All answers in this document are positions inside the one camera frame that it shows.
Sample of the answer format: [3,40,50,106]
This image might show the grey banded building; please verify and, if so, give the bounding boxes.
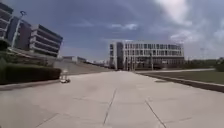
[0,1,64,58]

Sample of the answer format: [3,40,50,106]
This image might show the white building with window grid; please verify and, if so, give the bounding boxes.
[108,40,186,71]

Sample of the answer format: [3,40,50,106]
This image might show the grass lawn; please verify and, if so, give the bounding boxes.
[142,69,224,86]

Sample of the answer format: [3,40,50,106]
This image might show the sloped concrete wall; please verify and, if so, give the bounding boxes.
[52,58,115,76]

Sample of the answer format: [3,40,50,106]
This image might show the small wheeled robot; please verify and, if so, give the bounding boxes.
[59,69,72,84]

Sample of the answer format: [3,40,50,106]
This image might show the line of trees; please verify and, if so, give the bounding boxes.
[184,56,224,73]

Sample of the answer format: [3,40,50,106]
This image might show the dark kerb strip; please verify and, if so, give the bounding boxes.
[135,72,224,94]

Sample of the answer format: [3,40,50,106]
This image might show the pale concrete slab plaza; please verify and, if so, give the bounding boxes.
[0,70,224,128]

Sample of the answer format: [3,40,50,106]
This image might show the green hedge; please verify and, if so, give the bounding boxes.
[0,58,63,85]

